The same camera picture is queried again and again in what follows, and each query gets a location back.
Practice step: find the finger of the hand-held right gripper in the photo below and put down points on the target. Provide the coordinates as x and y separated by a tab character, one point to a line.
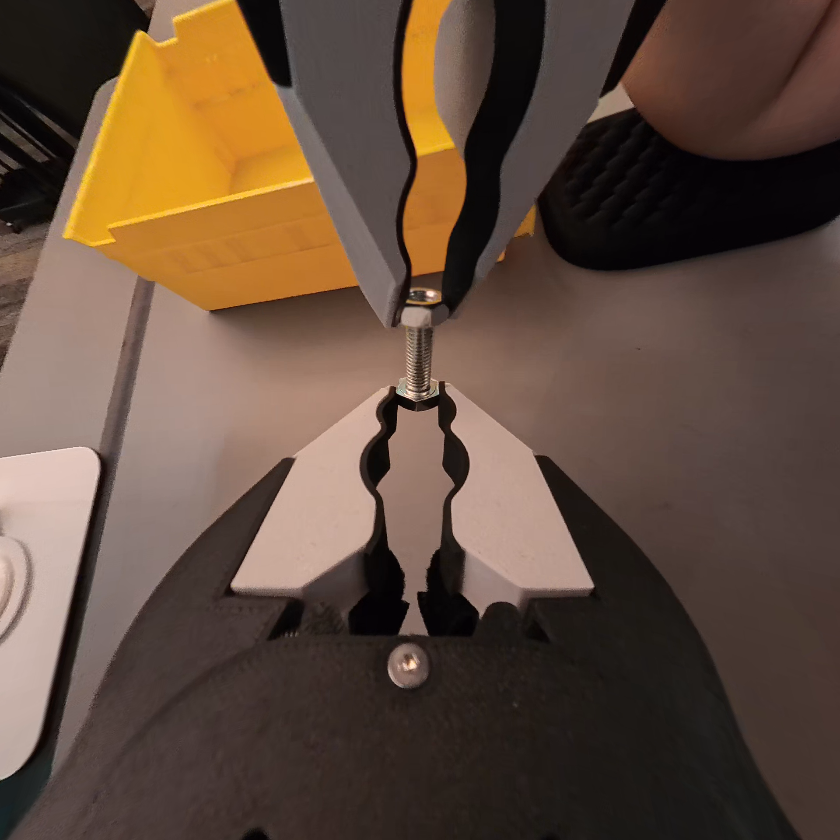
341	131
564	98

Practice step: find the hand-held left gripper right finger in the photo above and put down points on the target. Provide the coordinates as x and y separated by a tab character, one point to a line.
518	525

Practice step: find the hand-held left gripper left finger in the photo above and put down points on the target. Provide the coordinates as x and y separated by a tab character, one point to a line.
308	525

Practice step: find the silver hex nut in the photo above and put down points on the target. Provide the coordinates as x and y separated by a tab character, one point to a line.
433	394

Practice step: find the yellow undivided bin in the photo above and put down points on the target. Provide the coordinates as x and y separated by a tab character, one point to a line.
229	249

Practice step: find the silver hex bolt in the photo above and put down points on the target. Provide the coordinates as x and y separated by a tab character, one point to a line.
418	354

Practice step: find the person's right forearm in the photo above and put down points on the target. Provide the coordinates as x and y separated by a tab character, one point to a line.
722	79

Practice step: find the white metal stand base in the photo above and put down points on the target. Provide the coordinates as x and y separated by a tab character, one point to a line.
59	525

